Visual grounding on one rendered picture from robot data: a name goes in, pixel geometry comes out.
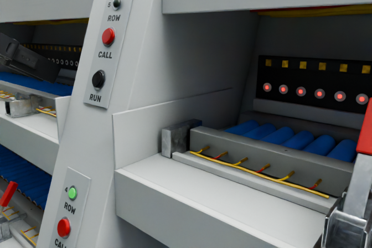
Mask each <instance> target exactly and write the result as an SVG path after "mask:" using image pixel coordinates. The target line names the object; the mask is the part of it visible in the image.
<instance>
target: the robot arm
mask: <svg viewBox="0 0 372 248"><path fill-rule="evenodd" d="M0 64H2V65H4V66H7V67H9V68H11V69H14V70H16V71H18V72H20V73H22V74H25V75H27V76H30V77H31V78H34V79H36V80H38V81H43V80H44V81H46V82H49V83H51V84H54V83H55V81H56V78H57V76H58V74H59V72H60V69H61V66H60V65H58V64H56V63H55V62H53V61H51V60H49V59H47V58H45V57H43V56H41V55H39V54H37V53H35V52H33V51H31V50H29V49H27V48H25V47H24V46H22V45H20V42H19V41H17V40H16V39H12V38H11V37H9V36H7V35H5V34H3V33H1V32H0Z"/></svg>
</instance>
